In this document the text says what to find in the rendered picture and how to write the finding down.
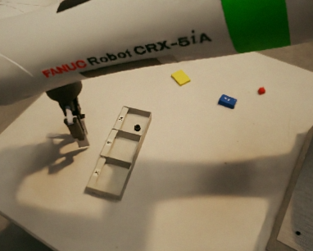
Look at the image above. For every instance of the beige rack of three bins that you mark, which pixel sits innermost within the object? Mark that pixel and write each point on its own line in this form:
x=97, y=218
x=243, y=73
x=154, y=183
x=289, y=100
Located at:
x=119, y=154

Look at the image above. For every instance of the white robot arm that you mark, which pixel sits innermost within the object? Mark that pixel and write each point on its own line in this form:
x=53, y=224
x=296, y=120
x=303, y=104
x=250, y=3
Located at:
x=74, y=40

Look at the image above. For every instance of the blue rectangular block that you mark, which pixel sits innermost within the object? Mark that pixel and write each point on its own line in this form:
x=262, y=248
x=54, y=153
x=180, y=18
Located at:
x=227, y=101

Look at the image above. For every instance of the black hex nut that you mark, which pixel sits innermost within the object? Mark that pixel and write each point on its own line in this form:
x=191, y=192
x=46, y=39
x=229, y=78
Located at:
x=137, y=127

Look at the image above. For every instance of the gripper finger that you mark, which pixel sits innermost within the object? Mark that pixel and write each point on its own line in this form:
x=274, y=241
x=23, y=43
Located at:
x=82, y=116
x=75, y=127

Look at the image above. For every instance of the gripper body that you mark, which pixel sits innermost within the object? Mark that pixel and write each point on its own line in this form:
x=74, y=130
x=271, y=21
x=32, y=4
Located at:
x=65, y=95

